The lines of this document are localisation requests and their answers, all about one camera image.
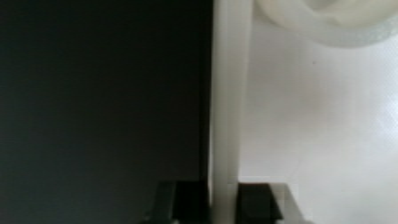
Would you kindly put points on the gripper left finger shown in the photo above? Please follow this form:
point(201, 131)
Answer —
point(179, 204)

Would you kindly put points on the white square table top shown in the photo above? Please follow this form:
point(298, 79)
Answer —
point(304, 110)

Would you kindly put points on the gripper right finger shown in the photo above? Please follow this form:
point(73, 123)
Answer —
point(266, 205)

